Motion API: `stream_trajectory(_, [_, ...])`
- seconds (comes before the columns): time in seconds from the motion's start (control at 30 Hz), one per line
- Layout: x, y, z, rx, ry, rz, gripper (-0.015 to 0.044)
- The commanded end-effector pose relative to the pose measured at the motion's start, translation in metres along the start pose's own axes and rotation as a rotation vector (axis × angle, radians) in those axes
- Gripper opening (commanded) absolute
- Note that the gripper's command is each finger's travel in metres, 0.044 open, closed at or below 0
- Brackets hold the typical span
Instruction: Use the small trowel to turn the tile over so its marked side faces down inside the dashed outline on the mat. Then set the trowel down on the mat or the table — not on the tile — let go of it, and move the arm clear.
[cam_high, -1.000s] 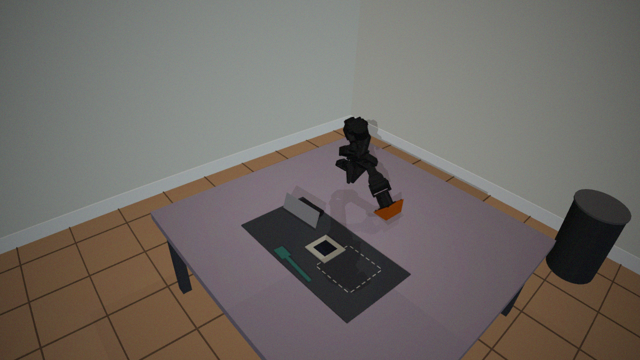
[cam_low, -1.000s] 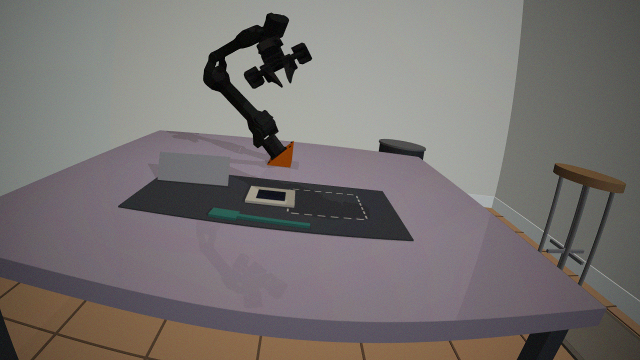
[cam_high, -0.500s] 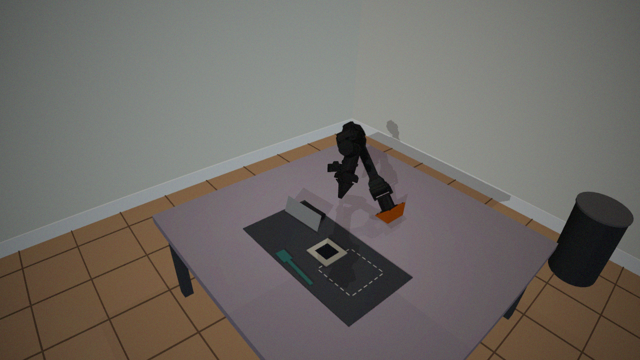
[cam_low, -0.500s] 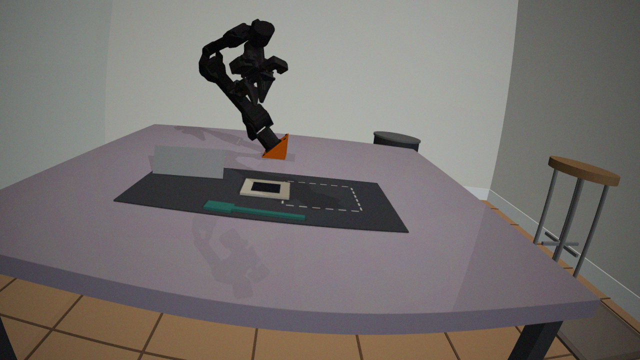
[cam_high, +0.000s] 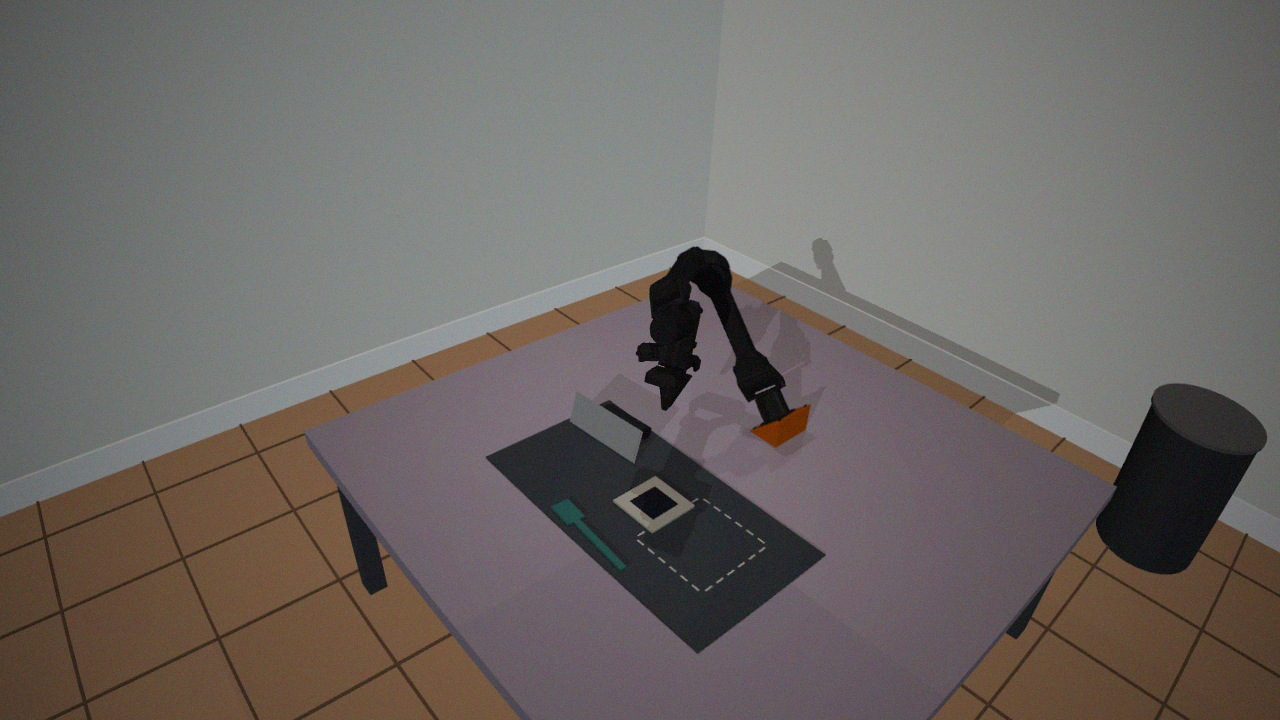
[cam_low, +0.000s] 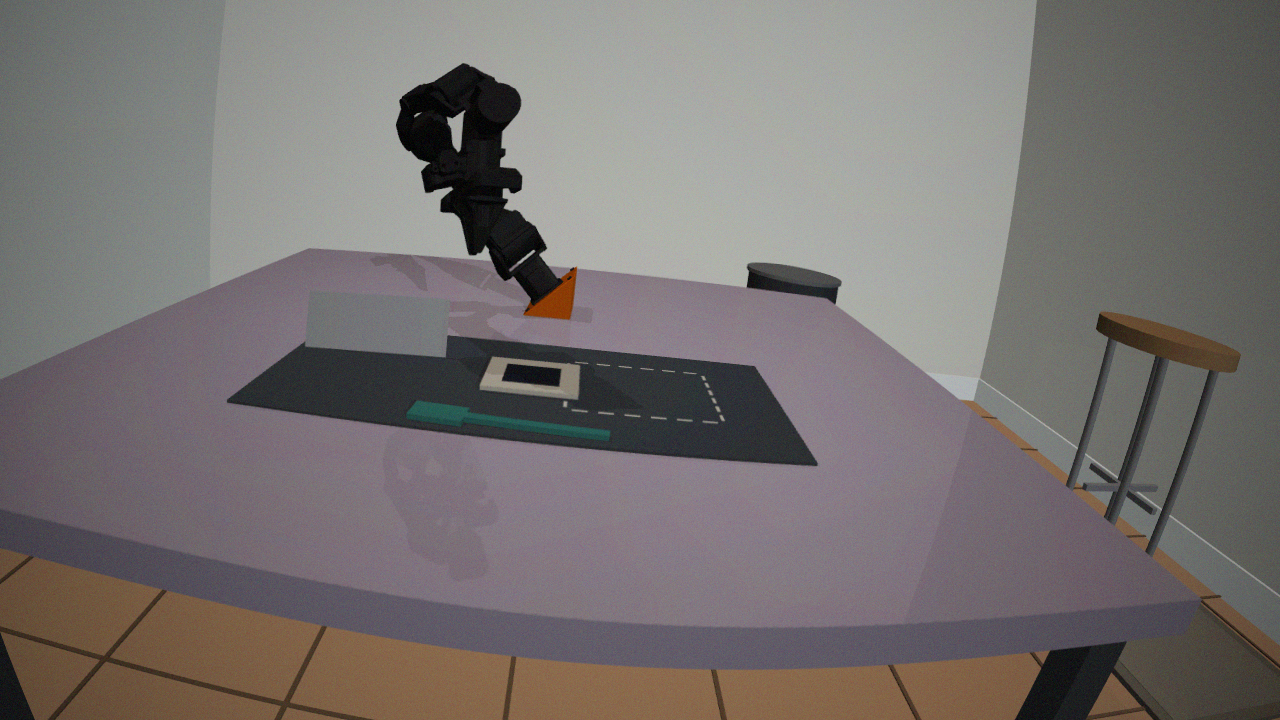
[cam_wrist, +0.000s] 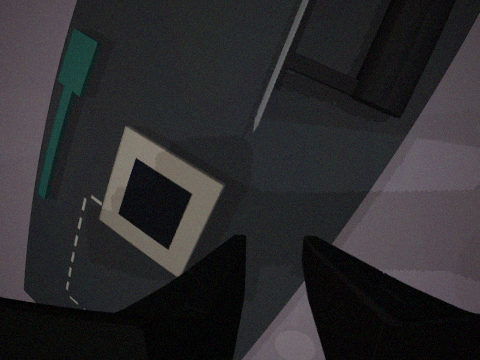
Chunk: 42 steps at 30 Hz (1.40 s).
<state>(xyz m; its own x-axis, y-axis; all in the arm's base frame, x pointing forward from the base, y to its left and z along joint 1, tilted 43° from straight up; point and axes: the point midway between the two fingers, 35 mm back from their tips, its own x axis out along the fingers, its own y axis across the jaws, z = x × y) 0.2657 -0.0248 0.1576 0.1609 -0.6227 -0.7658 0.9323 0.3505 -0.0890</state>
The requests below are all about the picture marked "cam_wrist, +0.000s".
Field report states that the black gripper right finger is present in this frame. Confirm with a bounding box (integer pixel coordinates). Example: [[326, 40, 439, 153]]
[[301, 236, 480, 360]]

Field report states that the beige square tile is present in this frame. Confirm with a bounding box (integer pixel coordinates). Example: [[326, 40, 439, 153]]
[[100, 125, 227, 276]]

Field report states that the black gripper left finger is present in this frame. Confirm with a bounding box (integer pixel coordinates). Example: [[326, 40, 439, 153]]
[[0, 235, 245, 360]]

